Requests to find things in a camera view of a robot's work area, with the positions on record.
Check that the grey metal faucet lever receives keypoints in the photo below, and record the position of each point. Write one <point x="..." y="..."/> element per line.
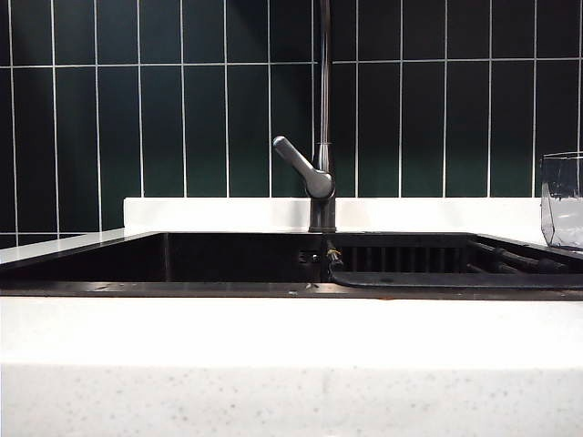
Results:
<point x="296" y="159"/>

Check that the clear faceted glass mug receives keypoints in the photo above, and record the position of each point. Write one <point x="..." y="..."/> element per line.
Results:
<point x="562" y="205"/>

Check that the black undermount sink basin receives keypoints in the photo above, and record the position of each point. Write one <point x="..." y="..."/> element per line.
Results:
<point x="182" y="264"/>

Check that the dark metal gooseneck faucet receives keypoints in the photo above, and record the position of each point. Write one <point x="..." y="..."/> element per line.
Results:
<point x="324" y="91"/>

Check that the small black yellow clip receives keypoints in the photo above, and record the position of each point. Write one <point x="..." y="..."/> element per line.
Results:
<point x="334" y="255"/>

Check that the black slatted drain basket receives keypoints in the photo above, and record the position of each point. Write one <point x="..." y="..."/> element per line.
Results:
<point x="432" y="278"/>

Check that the black rack rods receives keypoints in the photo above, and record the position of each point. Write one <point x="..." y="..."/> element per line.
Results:
<point x="519" y="259"/>

